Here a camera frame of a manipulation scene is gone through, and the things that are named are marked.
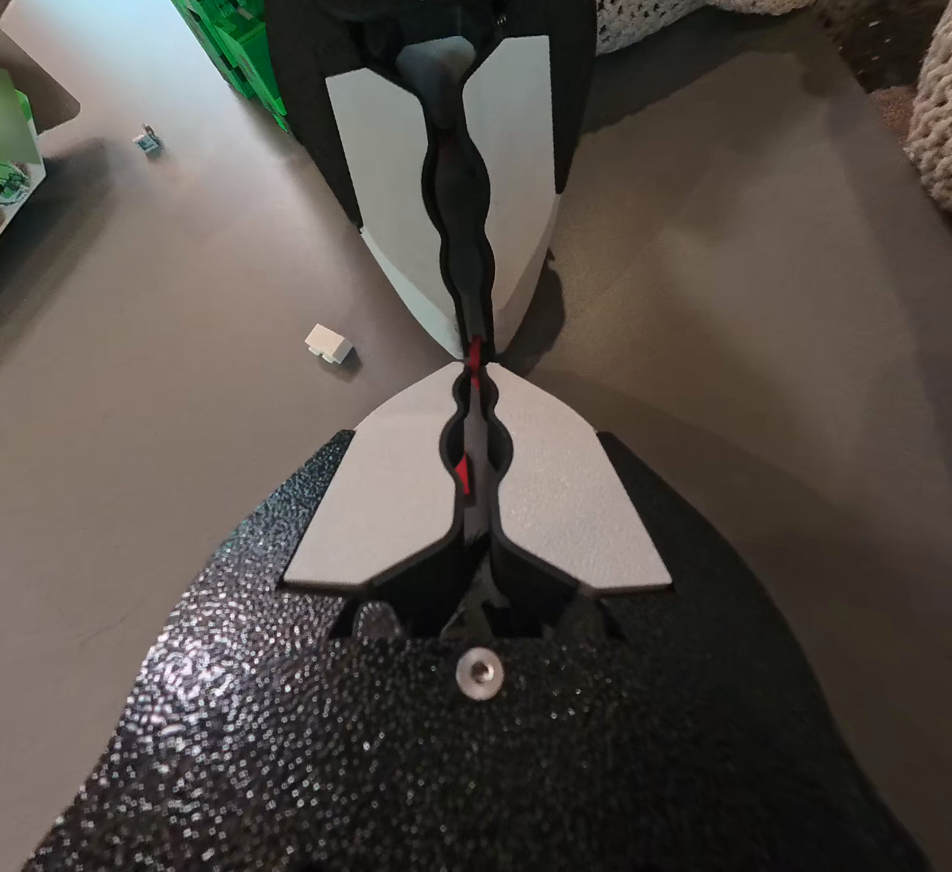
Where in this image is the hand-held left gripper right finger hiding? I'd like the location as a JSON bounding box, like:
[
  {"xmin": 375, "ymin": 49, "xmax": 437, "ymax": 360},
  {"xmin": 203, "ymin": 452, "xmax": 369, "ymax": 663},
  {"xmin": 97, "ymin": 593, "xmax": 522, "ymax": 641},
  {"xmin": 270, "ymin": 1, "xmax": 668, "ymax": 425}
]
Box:
[{"xmin": 485, "ymin": 361, "xmax": 675, "ymax": 596}]

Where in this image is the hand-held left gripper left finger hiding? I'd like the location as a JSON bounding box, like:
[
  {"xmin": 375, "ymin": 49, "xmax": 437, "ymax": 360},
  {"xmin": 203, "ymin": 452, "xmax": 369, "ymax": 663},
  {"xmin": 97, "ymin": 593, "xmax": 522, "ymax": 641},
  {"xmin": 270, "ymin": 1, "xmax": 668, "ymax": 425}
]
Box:
[{"xmin": 283, "ymin": 362, "xmax": 468, "ymax": 588}]

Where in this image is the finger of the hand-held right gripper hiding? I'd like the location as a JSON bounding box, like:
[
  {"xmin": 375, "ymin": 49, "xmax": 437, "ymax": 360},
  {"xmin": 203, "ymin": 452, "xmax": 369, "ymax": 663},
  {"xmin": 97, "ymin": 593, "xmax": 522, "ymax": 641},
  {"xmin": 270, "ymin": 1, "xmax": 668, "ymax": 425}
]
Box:
[
  {"xmin": 324, "ymin": 66, "xmax": 468, "ymax": 361},
  {"xmin": 460, "ymin": 34, "xmax": 560, "ymax": 360}
]

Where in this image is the red lego piece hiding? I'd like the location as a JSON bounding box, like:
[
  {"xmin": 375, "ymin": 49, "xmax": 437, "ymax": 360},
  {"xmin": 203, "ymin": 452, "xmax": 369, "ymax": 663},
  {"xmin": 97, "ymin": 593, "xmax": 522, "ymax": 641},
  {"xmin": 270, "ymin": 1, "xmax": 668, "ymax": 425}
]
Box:
[{"xmin": 454, "ymin": 335, "xmax": 486, "ymax": 497}]

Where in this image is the white lego brick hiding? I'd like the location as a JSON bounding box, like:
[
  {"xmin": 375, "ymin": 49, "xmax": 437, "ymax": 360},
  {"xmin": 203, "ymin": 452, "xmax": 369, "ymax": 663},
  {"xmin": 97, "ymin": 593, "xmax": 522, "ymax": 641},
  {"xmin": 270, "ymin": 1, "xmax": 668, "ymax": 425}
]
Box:
[{"xmin": 303, "ymin": 322, "xmax": 359, "ymax": 369}]

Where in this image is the cardboard box with green print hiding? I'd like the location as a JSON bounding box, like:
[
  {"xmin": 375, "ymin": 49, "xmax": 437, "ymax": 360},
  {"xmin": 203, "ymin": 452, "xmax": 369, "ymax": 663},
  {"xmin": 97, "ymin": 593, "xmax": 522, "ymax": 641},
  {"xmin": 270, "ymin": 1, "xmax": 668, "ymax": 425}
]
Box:
[{"xmin": 0, "ymin": 0, "xmax": 81, "ymax": 233}]

